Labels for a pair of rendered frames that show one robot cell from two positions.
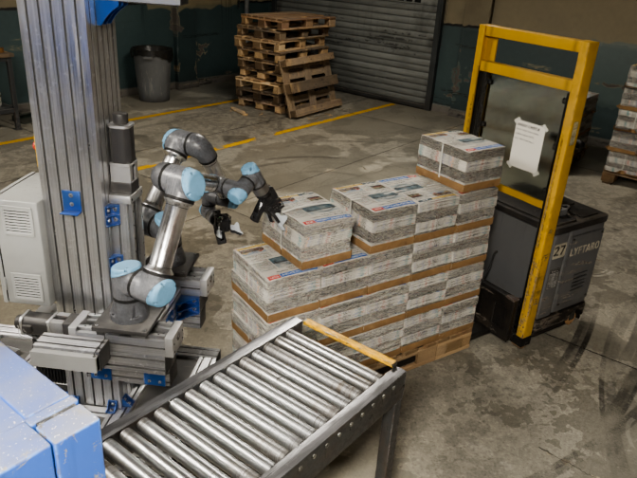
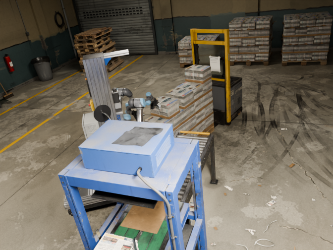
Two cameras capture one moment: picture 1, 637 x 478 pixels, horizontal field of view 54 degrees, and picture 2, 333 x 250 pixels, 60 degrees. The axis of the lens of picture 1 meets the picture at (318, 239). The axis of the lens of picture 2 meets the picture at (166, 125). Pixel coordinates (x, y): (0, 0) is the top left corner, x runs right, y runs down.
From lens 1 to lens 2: 1.75 m
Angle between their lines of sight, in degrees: 12
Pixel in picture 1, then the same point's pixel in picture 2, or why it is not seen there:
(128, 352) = not seen: hidden behind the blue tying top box
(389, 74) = (137, 44)
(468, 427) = (225, 151)
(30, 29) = (88, 72)
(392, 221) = (188, 97)
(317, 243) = (171, 110)
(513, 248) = (217, 95)
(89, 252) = not seen: hidden behind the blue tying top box
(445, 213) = (200, 91)
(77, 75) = (104, 81)
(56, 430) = (194, 142)
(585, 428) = (255, 140)
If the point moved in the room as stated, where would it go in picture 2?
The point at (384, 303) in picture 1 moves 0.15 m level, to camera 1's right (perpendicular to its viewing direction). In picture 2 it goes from (191, 123) to (198, 121)
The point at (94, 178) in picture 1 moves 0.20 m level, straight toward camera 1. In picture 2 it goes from (112, 109) to (120, 113)
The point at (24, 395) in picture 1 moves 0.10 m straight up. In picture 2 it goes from (183, 141) to (182, 131)
